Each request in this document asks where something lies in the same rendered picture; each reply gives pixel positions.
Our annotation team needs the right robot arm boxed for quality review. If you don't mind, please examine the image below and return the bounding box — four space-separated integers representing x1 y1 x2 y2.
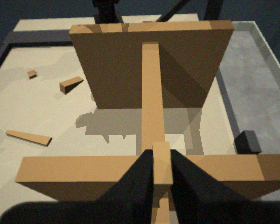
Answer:
92 0 119 24

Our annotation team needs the tan wooden rail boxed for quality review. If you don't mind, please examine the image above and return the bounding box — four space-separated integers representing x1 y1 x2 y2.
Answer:
142 42 170 224

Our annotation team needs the black metal overhead frame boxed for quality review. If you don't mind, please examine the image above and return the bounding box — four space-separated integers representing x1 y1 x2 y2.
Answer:
156 0 224 22

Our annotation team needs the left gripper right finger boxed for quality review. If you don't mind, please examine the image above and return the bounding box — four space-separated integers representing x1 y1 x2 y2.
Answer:
170 149 280 224

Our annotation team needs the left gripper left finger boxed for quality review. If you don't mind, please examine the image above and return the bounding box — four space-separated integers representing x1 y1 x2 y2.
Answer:
0 149 154 224

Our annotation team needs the brown wooden end board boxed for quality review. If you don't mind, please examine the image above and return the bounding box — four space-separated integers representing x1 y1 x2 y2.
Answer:
69 20 234 109
14 154 280 201

